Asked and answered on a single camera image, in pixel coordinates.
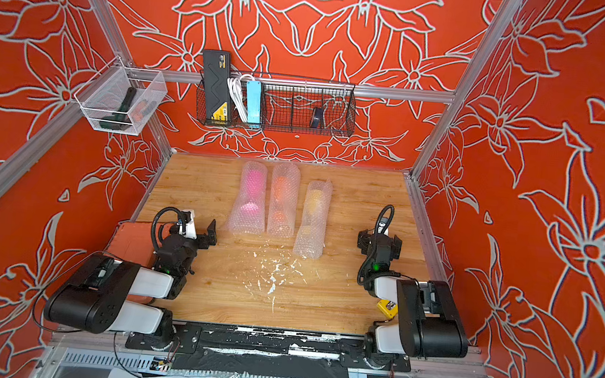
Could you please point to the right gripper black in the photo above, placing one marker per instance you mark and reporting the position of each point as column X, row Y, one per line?
column 375, row 241

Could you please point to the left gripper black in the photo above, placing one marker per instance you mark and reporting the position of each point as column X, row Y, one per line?
column 201, row 237

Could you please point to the bubble wrap sheet clear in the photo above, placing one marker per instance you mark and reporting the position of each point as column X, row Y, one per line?
column 310, row 236

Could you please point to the orange glass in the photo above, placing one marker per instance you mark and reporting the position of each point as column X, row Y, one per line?
column 284, row 193

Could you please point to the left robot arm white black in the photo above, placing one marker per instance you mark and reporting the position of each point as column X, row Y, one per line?
column 96, row 297

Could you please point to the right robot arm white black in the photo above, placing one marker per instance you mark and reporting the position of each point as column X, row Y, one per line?
column 426, row 324

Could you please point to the pink glass in bubble wrap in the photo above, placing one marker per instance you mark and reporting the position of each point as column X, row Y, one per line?
column 248, row 212

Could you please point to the yellow tape measure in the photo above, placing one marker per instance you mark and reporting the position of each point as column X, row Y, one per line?
column 388, row 308

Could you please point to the orange plastic tool case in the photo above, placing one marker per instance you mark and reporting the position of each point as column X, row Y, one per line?
column 132, row 242

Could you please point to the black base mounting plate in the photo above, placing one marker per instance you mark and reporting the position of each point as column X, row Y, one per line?
column 347, row 350

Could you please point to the small dark object in basket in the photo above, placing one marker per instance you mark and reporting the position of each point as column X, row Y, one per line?
column 317, row 120

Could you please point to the dark green tool in bin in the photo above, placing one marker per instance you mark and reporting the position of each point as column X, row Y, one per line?
column 117, row 120

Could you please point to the light blue power bank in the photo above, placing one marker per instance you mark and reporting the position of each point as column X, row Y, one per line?
column 254, row 100

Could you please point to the black box in basket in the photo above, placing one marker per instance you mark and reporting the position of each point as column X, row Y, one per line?
column 216, row 74

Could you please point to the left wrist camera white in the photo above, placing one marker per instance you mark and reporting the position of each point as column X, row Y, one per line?
column 186, row 224

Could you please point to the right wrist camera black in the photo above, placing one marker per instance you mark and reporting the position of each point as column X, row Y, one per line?
column 383, row 224

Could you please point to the black wire wall basket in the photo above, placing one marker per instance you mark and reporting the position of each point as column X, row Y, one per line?
column 288, row 103

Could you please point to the clear acrylic wall bin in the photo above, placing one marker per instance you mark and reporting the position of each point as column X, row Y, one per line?
column 102, row 94

